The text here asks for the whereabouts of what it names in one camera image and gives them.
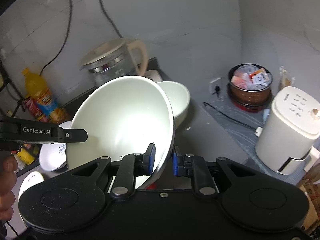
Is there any orange juice bottle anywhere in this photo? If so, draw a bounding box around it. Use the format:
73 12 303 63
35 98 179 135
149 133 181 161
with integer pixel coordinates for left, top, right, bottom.
22 68 70 124

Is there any glass electric kettle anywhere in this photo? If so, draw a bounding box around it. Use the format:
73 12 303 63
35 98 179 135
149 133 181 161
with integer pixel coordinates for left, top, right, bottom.
80 38 149 87

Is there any small white plate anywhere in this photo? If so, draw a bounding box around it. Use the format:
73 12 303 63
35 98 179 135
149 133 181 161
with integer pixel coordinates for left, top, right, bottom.
18 171 44 199

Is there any black power cable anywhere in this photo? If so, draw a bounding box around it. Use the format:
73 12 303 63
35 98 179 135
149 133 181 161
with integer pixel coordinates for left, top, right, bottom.
39 0 74 75

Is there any brown pot with packets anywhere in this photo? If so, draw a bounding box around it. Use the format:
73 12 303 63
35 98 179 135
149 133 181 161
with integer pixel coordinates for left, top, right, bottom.
227 63 273 113

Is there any large cream bowl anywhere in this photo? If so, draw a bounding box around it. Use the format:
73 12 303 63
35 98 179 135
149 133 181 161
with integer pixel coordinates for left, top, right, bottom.
66 75 175 189

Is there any red soda can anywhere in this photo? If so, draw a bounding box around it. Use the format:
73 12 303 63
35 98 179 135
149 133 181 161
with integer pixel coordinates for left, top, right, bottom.
23 97 49 122

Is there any person's left hand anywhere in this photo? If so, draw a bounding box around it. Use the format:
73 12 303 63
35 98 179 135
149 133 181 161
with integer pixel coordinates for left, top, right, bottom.
0 155 17 221

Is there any cardboard box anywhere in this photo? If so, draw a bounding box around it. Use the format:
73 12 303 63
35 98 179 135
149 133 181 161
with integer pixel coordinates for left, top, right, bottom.
298 164 319 235

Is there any white plate blue logo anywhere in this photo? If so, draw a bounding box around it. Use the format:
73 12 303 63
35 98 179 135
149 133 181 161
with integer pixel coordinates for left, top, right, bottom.
38 121 73 172

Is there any white air fryer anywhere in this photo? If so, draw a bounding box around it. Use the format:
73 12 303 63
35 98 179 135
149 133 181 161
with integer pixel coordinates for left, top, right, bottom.
255 86 319 175

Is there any cream bowl behind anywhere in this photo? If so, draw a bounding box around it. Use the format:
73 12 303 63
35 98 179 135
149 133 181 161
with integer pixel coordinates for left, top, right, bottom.
157 81 190 129

